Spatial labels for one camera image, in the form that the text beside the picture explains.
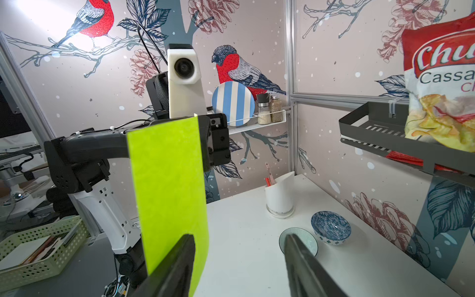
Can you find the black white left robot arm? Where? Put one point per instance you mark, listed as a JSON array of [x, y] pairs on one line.
[[79, 166]]

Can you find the white wire wall shelf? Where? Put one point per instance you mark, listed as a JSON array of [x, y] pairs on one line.
[[253, 124]]

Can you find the pale green ceramic bowl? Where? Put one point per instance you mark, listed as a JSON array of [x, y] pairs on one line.
[[308, 240]]

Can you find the blue white striped plate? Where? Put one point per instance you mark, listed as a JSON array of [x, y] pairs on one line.
[[234, 100]]

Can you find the blue patterned small bowl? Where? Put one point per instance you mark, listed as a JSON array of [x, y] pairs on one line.
[[330, 227]]

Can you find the white utensil holder cup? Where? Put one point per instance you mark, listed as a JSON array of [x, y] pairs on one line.
[[280, 196]]

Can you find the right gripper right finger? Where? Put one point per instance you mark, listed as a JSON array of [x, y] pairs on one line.
[[307, 278]]

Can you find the green plastic perforated basket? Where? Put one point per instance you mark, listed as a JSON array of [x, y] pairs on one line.
[[40, 253]]

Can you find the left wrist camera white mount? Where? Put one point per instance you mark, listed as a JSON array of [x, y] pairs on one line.
[[186, 95]]

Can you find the red pink utensil in cup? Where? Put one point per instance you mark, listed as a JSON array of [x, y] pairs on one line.
[[269, 179]]

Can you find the red Chuba cassava chips bag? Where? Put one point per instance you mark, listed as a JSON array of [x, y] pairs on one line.
[[439, 75]]

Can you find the black lid spice grinder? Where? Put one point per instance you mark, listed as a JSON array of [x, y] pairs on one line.
[[264, 116]]

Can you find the brown spice glass jar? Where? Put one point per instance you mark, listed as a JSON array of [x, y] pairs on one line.
[[276, 109]]

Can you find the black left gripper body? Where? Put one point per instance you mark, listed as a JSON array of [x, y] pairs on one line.
[[214, 140]]

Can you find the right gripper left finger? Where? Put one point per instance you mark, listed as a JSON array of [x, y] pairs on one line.
[[172, 277]]

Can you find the black wire wall basket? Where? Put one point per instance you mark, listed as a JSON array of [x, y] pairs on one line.
[[378, 127]]

